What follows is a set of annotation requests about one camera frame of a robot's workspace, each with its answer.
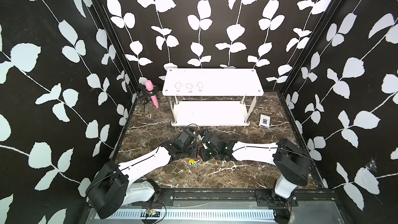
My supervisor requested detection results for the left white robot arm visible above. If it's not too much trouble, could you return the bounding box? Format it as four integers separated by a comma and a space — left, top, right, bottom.
86, 128, 198, 219

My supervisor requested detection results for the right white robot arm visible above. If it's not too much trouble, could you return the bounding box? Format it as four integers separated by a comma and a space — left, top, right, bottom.
199, 134, 311, 199

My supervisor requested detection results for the green cement mixer truck toy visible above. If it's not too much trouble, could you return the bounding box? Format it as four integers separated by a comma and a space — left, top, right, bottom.
188, 159, 197, 168

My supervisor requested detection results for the white square tag card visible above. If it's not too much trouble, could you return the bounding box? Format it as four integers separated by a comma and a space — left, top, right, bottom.
259, 114, 271, 128

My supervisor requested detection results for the white two-tier shelf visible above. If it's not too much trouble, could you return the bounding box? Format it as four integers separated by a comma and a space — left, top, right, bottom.
162, 68, 264, 127

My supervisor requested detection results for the white perforated vent strip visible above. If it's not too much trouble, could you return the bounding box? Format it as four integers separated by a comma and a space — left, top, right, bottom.
108, 209, 275, 222

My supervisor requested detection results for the pink microphone on stand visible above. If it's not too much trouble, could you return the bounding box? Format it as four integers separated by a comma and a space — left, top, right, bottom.
138, 80, 159, 112

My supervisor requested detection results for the small green circuit board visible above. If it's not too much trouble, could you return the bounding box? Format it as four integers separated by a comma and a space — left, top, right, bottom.
145, 209, 161, 218

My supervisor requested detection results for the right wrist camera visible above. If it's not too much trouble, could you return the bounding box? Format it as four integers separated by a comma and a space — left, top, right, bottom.
201, 131, 221, 149

